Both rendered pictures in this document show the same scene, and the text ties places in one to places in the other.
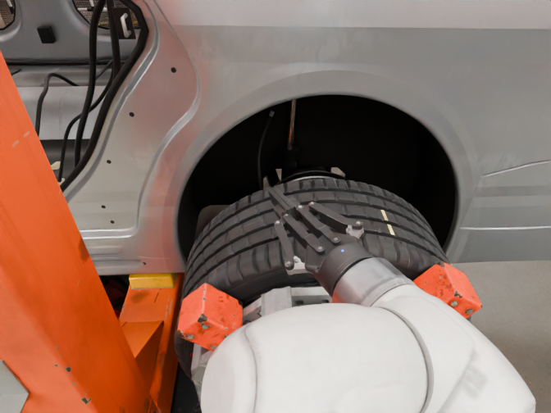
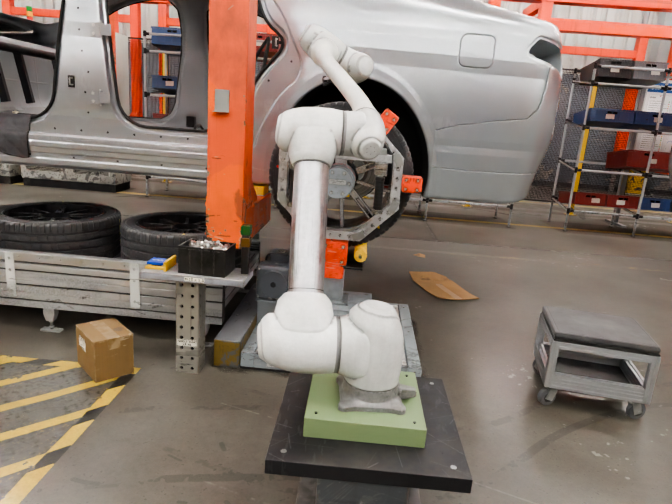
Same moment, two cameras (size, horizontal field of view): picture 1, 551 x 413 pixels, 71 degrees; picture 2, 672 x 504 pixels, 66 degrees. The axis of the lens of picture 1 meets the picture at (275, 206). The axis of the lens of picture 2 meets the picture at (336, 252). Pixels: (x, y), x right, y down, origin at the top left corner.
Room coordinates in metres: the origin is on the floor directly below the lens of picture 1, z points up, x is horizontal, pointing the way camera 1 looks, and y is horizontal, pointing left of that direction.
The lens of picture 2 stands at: (-1.89, -0.32, 1.10)
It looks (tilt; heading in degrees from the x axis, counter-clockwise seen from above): 14 degrees down; 5
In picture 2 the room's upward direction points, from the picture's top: 4 degrees clockwise
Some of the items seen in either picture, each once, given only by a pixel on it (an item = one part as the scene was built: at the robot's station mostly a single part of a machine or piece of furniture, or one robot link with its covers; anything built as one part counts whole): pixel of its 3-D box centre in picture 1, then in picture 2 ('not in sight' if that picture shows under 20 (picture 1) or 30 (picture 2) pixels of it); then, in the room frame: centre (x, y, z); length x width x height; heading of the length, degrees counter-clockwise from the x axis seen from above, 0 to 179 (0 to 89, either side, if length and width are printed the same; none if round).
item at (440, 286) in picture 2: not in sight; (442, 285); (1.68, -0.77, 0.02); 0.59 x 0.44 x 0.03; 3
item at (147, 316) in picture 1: (144, 314); (246, 195); (0.68, 0.38, 0.69); 0.52 x 0.17 x 0.35; 3
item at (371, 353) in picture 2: not in sight; (371, 341); (-0.56, -0.32, 0.52); 0.18 x 0.16 x 0.22; 101
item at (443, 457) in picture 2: not in sight; (362, 458); (-0.56, -0.33, 0.15); 0.50 x 0.50 x 0.30; 3
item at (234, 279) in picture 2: not in sight; (198, 273); (0.13, 0.43, 0.44); 0.43 x 0.17 x 0.03; 93
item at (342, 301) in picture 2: not in sight; (333, 280); (0.58, -0.10, 0.32); 0.40 x 0.30 x 0.28; 93
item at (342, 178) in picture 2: not in sight; (338, 180); (0.34, -0.11, 0.85); 0.21 x 0.14 x 0.14; 3
